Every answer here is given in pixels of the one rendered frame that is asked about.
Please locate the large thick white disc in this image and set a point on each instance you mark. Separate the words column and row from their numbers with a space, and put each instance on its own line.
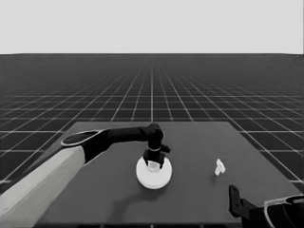
column 155, row 180

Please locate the small white T-shaped piece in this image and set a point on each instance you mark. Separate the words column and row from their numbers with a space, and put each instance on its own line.
column 219, row 168

